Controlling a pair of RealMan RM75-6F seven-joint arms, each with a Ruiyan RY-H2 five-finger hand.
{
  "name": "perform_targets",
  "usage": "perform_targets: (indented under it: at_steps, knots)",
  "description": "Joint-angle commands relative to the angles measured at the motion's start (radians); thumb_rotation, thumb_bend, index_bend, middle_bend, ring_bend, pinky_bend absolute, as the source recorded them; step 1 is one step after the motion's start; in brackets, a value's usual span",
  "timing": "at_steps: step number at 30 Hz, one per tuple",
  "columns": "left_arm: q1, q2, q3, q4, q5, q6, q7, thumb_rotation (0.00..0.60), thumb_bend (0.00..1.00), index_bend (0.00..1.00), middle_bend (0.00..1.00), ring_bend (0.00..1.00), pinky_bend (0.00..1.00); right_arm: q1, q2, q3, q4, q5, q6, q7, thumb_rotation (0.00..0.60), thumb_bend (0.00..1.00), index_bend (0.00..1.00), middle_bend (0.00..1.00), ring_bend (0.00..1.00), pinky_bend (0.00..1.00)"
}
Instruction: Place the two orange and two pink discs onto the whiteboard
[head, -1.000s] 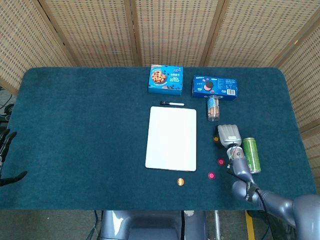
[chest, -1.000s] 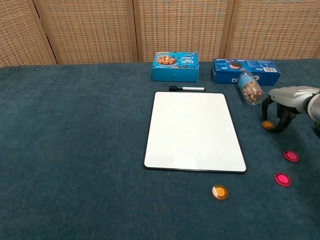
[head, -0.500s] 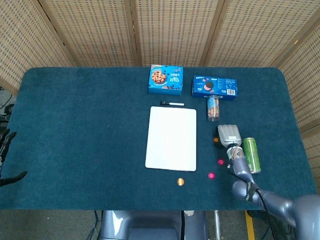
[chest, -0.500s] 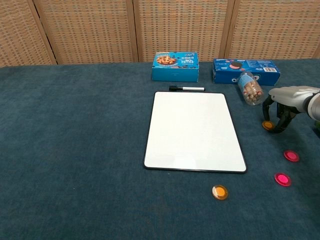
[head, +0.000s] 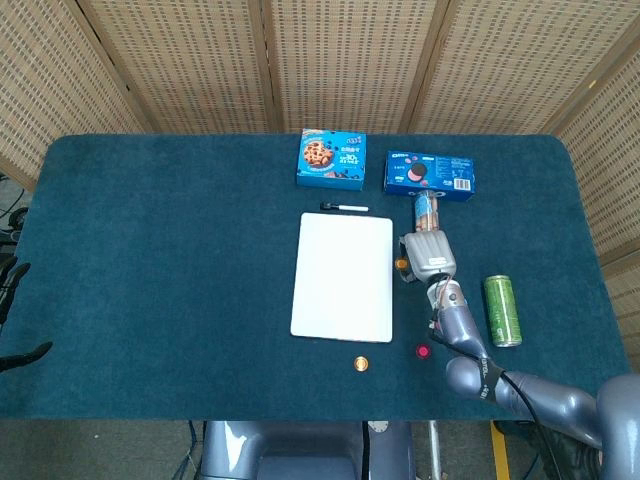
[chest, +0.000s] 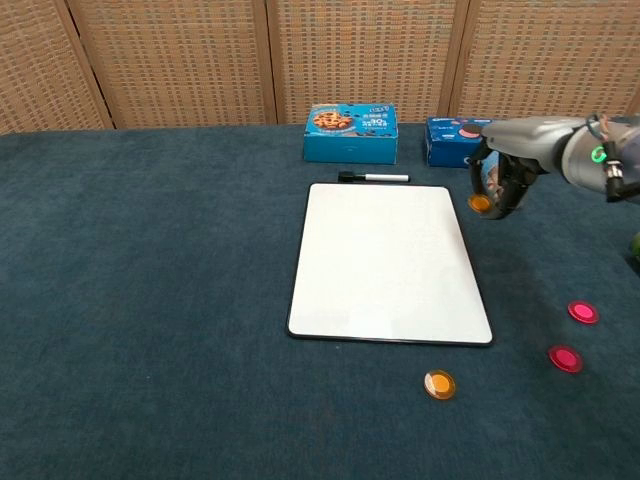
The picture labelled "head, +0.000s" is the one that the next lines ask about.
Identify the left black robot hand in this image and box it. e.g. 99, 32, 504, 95
0, 257, 54, 372

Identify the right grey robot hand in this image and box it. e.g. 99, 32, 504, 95
397, 229, 457, 287

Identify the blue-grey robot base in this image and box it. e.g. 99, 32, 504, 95
199, 420, 416, 480

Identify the green drink can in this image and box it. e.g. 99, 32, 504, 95
482, 273, 523, 348

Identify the white board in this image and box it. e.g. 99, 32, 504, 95
289, 212, 395, 344

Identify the clear snack jar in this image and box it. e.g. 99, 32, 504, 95
411, 188, 441, 235

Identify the dark blue Oreo box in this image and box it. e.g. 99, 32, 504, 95
382, 149, 476, 203

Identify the dark teal table cloth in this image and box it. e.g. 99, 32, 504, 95
0, 133, 631, 422

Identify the light blue cookie box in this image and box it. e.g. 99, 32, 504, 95
295, 128, 368, 193

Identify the metal table leg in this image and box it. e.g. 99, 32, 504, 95
428, 420, 444, 480

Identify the woven bamboo folding screen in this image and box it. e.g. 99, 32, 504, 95
0, 0, 640, 351

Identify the black equipment with cables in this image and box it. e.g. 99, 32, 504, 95
0, 174, 32, 261

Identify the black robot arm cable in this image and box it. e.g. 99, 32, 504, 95
427, 319, 556, 437

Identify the blue floor cable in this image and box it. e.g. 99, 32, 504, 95
172, 420, 202, 480

